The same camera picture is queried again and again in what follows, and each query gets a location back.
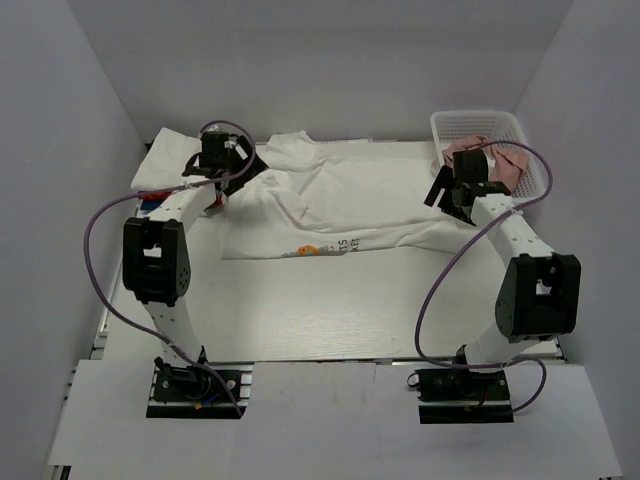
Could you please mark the white plastic basket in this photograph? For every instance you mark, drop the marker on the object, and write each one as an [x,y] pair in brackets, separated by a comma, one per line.
[452,125]

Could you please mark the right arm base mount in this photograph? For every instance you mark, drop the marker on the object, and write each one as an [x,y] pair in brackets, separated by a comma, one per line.
[457,397]

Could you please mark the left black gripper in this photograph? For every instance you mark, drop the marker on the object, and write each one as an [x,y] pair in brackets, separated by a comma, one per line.
[250,167]

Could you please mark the pink crumpled t-shirt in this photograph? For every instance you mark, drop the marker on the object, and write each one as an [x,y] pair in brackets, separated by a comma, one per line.
[506,163]

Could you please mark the folded blue t-shirt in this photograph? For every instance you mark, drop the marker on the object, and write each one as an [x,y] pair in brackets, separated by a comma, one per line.
[150,205]

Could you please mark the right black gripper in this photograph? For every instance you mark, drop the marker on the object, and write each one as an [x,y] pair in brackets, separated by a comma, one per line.
[444,177]

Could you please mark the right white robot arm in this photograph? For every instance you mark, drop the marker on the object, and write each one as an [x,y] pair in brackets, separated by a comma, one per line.
[538,298]

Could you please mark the white t-shirt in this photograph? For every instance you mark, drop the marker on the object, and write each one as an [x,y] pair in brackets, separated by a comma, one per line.
[311,202]
[165,162]

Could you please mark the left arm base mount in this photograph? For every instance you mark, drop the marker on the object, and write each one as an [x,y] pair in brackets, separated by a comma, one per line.
[190,393]

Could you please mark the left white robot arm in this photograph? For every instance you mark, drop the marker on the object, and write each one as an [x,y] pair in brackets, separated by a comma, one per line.
[156,264]

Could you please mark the folded red t-shirt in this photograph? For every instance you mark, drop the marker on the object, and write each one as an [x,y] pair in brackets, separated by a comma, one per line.
[220,200]

